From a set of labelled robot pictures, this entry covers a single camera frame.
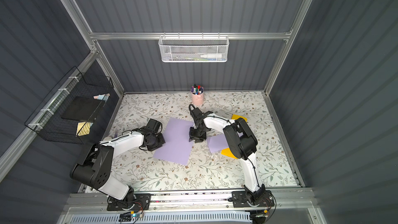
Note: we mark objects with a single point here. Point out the yellow rectangular paper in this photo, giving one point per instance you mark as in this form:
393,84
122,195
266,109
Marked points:
227,152

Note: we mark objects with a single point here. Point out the white vented panel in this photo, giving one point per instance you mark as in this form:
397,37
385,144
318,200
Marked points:
164,218

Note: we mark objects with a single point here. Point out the pastel note pad in basket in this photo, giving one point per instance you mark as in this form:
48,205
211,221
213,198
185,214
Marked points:
103,97

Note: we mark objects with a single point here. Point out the white wire mesh basket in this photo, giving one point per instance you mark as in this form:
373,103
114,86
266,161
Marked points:
181,50

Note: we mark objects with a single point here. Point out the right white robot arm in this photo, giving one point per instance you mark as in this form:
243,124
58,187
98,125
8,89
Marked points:
240,139

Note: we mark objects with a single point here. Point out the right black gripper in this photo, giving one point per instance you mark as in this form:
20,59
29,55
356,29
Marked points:
197,134

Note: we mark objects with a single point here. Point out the white bottle in basket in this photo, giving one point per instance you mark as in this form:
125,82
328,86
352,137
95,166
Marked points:
211,56

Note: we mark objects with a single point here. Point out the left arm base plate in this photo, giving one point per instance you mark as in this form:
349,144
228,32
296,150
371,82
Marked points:
131,202

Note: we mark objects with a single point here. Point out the purple paper sheet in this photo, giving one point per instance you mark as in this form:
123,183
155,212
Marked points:
217,143
177,147

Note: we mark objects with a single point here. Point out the yellow sticky note pad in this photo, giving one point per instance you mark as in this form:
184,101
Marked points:
83,128

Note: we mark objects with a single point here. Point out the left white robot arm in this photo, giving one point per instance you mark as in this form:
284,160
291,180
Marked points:
94,165

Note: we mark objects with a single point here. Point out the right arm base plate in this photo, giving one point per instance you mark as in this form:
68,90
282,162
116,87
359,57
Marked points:
242,199

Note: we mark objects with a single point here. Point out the pink pen cup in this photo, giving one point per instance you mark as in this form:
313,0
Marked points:
197,95

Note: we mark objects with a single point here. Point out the black wire wall basket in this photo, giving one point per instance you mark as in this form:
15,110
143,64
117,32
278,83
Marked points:
57,120

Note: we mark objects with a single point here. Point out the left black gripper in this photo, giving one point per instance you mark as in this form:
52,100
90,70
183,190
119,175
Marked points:
156,141

